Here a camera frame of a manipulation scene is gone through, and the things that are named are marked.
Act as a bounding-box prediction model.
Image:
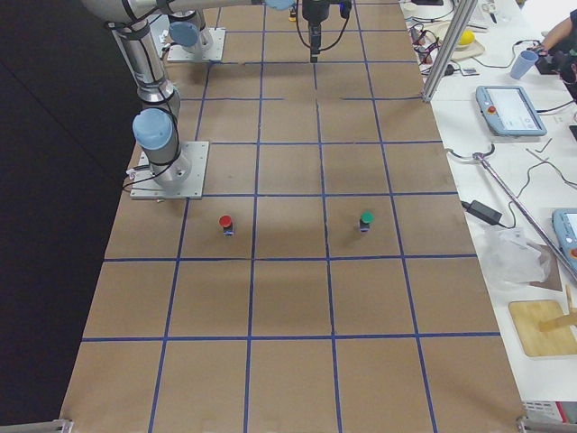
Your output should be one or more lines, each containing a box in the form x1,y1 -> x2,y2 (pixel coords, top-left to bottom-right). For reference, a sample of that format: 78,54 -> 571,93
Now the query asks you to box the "teach pendant with red button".
475,86 -> 547,137

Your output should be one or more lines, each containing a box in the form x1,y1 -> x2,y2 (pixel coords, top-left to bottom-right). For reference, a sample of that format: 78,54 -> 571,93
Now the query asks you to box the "black power adapter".
465,200 -> 502,226

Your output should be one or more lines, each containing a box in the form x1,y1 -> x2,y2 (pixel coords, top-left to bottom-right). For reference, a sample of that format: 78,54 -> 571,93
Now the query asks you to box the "person's forearm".
541,9 -> 576,51

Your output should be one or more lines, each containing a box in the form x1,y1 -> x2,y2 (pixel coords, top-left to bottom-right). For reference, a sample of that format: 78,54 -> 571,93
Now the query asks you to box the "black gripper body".
302,0 -> 353,23

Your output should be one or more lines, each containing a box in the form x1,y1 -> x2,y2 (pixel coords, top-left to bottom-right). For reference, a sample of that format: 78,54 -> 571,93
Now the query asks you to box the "red push button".
218,215 -> 234,236

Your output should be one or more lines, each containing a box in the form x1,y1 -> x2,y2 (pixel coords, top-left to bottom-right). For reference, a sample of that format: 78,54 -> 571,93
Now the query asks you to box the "yellow lemon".
457,30 -> 475,50

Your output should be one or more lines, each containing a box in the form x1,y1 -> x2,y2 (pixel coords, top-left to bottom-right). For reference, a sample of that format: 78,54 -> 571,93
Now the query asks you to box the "aluminium frame post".
422,0 -> 477,103

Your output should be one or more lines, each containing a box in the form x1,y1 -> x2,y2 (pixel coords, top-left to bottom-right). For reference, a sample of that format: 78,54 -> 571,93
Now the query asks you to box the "green push button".
359,211 -> 374,233

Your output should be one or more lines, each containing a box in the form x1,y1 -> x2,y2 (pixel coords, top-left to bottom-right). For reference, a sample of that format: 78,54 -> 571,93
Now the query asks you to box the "light blue plastic cup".
509,50 -> 539,79

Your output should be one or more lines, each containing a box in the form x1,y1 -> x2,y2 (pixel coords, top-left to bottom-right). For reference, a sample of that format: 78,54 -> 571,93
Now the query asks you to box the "wooden cutting board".
508,299 -> 576,357

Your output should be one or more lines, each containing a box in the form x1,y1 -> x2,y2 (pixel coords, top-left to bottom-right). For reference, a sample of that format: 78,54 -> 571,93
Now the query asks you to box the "small colourful card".
461,68 -> 479,77

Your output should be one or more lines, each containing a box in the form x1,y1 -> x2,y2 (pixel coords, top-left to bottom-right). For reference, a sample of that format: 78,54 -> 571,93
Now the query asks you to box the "beige plate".
451,34 -> 485,61

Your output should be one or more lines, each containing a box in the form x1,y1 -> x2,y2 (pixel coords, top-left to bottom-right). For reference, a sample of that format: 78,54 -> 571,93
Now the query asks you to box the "clear plastic bag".
477,227 -> 562,291

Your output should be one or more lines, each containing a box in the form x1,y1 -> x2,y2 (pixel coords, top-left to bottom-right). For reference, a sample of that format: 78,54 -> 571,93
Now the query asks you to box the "metal cane rod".
445,143 -> 576,280

